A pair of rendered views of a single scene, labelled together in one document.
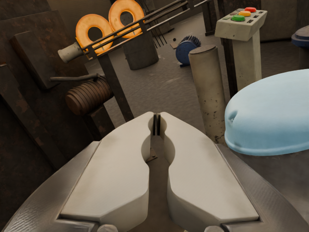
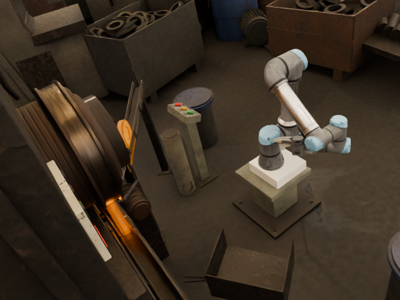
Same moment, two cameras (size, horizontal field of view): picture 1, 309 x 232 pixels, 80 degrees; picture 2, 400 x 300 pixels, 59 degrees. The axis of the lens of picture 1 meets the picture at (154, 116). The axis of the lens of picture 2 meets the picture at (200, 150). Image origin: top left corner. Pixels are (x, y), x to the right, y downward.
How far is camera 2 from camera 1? 1.82 m
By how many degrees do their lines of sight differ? 61
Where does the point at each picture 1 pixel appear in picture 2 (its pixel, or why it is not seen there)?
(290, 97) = (271, 131)
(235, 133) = (270, 140)
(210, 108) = (185, 165)
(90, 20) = not seen: hidden behind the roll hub
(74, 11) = not seen: outside the picture
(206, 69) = (180, 143)
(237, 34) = (196, 119)
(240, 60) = (191, 130)
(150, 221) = not seen: hidden behind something
